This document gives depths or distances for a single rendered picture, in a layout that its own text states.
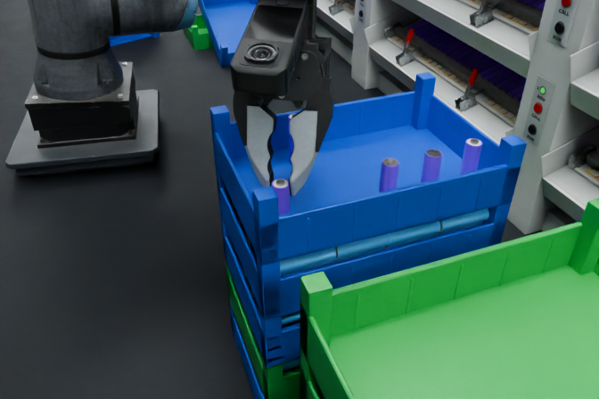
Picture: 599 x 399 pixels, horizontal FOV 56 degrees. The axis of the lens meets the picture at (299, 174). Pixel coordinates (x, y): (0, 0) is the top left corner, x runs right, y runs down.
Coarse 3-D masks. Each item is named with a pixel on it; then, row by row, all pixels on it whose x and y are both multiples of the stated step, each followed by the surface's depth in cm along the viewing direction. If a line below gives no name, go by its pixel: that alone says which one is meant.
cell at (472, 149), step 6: (474, 138) 63; (468, 144) 62; (474, 144) 62; (480, 144) 62; (468, 150) 62; (474, 150) 62; (480, 150) 62; (468, 156) 62; (474, 156) 62; (462, 162) 64; (468, 162) 63; (474, 162) 63; (462, 168) 64; (468, 168) 63; (474, 168) 63
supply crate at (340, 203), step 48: (384, 96) 74; (432, 96) 75; (240, 144) 70; (288, 144) 73; (336, 144) 74; (384, 144) 74; (432, 144) 74; (240, 192) 58; (336, 192) 65; (384, 192) 56; (432, 192) 58; (480, 192) 61; (288, 240) 55; (336, 240) 57
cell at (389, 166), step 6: (384, 162) 58; (390, 162) 58; (396, 162) 58; (384, 168) 58; (390, 168) 58; (396, 168) 58; (384, 174) 58; (390, 174) 58; (396, 174) 58; (384, 180) 59; (390, 180) 59; (396, 180) 59; (384, 186) 59; (390, 186) 59; (396, 186) 60
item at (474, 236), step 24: (216, 168) 71; (504, 216) 65; (240, 240) 64; (432, 240) 62; (456, 240) 64; (480, 240) 66; (336, 264) 59; (360, 264) 60; (384, 264) 62; (408, 264) 63; (264, 288) 57; (288, 288) 58; (336, 288) 61; (264, 312) 59; (288, 312) 60
